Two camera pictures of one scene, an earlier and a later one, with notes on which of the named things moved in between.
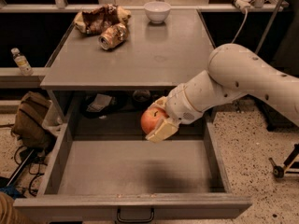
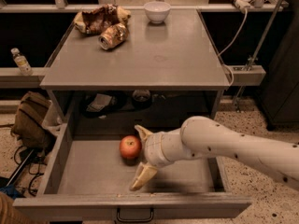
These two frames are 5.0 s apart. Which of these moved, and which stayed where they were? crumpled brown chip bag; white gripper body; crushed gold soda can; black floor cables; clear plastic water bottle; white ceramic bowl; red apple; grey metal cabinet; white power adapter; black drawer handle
Moved: white gripper body; red apple
Stayed: crumpled brown chip bag; white ceramic bowl; clear plastic water bottle; black floor cables; crushed gold soda can; black drawer handle; white power adapter; grey metal cabinet
